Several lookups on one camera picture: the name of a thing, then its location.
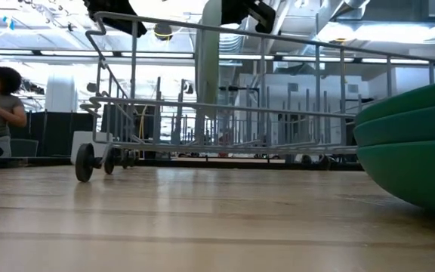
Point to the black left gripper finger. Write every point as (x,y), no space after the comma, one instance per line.
(115,13)

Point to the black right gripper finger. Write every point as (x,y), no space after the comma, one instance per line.
(266,19)
(236,11)

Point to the pale green plate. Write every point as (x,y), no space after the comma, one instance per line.
(208,75)

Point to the black ceiling device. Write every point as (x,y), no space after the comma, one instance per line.
(163,32)

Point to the black partition panels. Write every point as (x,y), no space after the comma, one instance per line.
(59,132)

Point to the grey chair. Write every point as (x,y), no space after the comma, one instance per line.
(25,148)

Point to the silver ventilation duct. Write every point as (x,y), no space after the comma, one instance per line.
(232,41)

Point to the black aluminium table frame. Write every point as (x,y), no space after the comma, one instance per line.
(202,164)

